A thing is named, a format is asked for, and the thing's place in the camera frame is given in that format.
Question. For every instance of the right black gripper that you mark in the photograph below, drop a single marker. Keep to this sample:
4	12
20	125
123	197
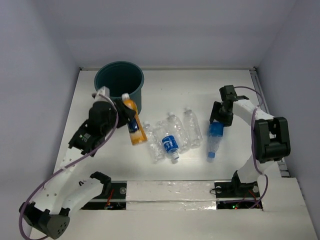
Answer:
215	113

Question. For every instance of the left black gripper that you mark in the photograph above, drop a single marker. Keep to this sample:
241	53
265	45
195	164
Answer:
122	111

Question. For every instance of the orange juice bottle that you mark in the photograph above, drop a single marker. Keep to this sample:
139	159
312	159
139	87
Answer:
136	131

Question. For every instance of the clear ribbed bottle white cap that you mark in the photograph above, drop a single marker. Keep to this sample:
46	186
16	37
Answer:
192	127

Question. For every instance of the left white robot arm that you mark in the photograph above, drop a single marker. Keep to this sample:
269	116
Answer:
51	205

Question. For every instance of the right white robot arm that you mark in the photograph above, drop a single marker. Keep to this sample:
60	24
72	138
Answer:
270	140

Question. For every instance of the dark green plastic bin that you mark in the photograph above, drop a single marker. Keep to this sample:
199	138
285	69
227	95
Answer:
121	77

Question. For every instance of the clear crushed bottle white cap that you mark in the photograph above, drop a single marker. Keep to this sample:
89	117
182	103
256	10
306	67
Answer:
179	132

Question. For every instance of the blue label bottle white cap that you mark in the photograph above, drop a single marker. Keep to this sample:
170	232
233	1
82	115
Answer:
167	140

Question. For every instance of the silver foil strip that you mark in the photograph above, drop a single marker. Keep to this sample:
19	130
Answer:
170	196

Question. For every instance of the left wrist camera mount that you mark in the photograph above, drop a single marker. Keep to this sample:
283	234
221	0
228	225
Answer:
102	92

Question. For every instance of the aluminium rail right edge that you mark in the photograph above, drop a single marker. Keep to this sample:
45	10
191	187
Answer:
283	168

